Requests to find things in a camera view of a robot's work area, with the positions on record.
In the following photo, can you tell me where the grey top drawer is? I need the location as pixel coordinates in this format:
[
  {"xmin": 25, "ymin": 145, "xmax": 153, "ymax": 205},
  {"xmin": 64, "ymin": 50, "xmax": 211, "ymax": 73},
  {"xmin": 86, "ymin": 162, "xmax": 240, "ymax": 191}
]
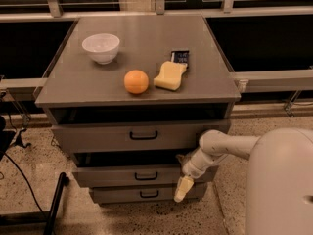
[{"xmin": 52, "ymin": 119, "xmax": 230, "ymax": 154}]

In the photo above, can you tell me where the grey drawer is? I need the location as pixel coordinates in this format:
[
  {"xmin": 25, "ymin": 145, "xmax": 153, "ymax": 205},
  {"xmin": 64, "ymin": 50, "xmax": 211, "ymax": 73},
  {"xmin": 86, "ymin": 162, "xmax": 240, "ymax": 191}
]
[
  {"xmin": 52, "ymin": 119, "xmax": 230, "ymax": 154},
  {"xmin": 71, "ymin": 163, "xmax": 219, "ymax": 189},
  {"xmin": 88, "ymin": 181, "xmax": 208, "ymax": 205}
]

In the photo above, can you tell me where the black clamp on left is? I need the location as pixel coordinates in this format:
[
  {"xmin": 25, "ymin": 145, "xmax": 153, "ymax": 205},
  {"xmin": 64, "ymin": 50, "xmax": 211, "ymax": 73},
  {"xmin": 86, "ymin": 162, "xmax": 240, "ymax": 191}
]
[{"xmin": 0, "ymin": 116, "xmax": 30, "ymax": 161}]

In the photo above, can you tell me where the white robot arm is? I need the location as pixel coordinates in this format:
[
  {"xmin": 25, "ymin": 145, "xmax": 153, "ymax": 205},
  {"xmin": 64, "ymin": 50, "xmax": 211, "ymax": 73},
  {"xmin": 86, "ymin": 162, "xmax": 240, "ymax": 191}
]
[{"xmin": 174, "ymin": 128, "xmax": 313, "ymax": 235}]

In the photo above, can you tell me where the black cable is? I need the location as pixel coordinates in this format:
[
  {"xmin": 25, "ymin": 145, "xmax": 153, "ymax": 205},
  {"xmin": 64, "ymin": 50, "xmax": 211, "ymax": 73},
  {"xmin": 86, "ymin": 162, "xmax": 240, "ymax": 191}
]
[{"xmin": 0, "ymin": 150, "xmax": 50, "ymax": 220}]

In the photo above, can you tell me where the orange ball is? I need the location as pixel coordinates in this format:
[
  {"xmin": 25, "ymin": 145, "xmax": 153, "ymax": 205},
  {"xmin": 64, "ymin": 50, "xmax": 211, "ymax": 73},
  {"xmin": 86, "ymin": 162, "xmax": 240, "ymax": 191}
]
[{"xmin": 124, "ymin": 70, "xmax": 149, "ymax": 94}]

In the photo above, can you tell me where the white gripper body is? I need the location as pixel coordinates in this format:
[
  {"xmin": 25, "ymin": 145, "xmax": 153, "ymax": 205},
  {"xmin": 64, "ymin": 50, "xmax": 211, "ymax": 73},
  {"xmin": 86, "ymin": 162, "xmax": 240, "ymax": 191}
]
[{"xmin": 182, "ymin": 150, "xmax": 209, "ymax": 179}]

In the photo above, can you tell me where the grey drawer cabinet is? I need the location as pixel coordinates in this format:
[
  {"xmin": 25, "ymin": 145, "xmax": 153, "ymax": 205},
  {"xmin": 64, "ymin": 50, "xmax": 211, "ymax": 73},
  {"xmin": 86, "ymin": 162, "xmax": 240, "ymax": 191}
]
[{"xmin": 34, "ymin": 15, "xmax": 242, "ymax": 205}]

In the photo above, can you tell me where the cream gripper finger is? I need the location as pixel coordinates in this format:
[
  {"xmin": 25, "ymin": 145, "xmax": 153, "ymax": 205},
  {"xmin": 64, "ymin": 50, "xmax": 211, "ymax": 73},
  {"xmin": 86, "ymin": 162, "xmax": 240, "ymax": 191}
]
[
  {"xmin": 174, "ymin": 176, "xmax": 194, "ymax": 203},
  {"xmin": 176, "ymin": 154, "xmax": 190, "ymax": 165}
]

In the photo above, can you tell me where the dark blue snack packet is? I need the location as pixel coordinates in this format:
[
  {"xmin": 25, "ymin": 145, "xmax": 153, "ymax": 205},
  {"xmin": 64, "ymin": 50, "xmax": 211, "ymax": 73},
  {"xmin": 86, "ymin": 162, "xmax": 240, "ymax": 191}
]
[{"xmin": 170, "ymin": 50, "xmax": 189, "ymax": 68}]

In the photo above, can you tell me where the white ceramic bowl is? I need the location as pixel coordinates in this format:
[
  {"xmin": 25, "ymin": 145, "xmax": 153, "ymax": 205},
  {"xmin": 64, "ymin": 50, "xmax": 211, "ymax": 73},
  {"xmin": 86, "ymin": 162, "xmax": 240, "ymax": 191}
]
[{"xmin": 82, "ymin": 33, "xmax": 120, "ymax": 65}]

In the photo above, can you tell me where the metal window railing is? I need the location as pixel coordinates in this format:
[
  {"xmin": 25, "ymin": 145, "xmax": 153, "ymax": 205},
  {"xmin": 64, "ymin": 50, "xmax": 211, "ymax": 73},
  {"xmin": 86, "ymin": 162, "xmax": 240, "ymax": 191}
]
[{"xmin": 1, "ymin": 0, "xmax": 312, "ymax": 106}]

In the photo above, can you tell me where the yellow sponge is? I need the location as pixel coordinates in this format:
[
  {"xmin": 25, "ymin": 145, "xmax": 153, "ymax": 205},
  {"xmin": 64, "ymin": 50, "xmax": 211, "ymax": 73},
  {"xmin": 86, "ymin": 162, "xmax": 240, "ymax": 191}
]
[{"xmin": 154, "ymin": 61, "xmax": 187, "ymax": 91}]

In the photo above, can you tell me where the grey bottom drawer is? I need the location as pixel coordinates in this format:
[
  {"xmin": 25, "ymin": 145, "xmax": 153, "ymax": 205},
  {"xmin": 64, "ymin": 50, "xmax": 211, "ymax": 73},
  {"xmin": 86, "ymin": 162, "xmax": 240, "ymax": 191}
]
[{"xmin": 88, "ymin": 181, "xmax": 208, "ymax": 205}]

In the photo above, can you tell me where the black stand leg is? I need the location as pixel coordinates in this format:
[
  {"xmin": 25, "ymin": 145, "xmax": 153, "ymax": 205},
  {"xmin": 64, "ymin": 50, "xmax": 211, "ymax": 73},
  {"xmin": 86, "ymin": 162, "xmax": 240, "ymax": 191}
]
[{"xmin": 0, "ymin": 172, "xmax": 69, "ymax": 235}]

